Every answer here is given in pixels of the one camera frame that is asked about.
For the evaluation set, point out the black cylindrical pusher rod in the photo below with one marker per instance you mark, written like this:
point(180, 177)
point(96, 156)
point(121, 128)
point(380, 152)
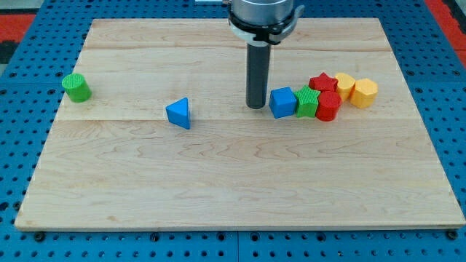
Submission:
point(257, 71)

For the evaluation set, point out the yellow heart block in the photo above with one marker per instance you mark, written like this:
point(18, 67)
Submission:
point(345, 85)

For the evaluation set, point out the yellow hexagon block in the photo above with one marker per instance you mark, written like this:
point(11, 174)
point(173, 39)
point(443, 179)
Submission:
point(364, 93)

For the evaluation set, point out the light wooden board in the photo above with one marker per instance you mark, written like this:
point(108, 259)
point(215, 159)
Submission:
point(115, 163)

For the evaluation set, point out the green star block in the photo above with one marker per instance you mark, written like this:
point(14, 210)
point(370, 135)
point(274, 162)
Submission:
point(307, 102)

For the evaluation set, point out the red star block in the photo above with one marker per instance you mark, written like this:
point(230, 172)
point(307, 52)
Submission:
point(323, 83)

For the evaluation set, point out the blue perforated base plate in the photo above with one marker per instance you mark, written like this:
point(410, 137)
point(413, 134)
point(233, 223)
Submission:
point(31, 92)

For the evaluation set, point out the blue cube block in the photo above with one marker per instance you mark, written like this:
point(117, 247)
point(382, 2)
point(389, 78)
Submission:
point(282, 102)

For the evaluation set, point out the green cylinder block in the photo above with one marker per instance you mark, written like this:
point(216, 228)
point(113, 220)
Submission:
point(76, 87)

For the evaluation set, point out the red cylinder block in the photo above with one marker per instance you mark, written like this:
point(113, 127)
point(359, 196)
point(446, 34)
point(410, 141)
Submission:
point(328, 106)

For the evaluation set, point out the blue triangle block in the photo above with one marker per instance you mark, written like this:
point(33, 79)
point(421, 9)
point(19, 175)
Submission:
point(178, 113)

